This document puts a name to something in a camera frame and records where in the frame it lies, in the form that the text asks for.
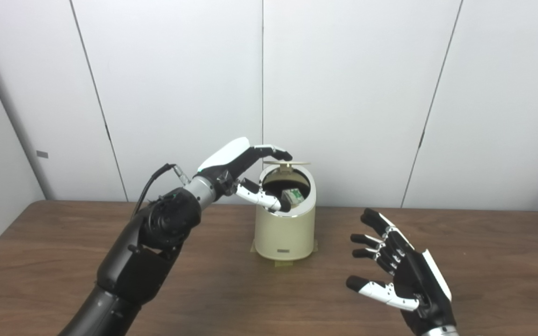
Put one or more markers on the cream-colored round bin lid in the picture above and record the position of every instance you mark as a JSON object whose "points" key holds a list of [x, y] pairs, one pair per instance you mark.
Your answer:
{"points": [[297, 163]]}

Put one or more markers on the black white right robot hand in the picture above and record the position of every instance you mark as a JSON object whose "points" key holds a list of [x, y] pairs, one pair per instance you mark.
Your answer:
{"points": [[421, 284]]}

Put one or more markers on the small grey wall tag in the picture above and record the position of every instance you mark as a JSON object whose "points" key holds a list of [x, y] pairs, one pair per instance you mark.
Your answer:
{"points": [[42, 154]]}

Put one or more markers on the green white milk carton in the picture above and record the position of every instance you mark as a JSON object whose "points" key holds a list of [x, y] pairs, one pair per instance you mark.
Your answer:
{"points": [[294, 196]]}

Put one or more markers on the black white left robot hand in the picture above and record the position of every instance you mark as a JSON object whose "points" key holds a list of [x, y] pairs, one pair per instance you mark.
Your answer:
{"points": [[224, 163]]}

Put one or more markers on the cream-colored bin body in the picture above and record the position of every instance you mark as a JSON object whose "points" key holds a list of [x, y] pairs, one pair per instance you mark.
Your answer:
{"points": [[285, 235]]}

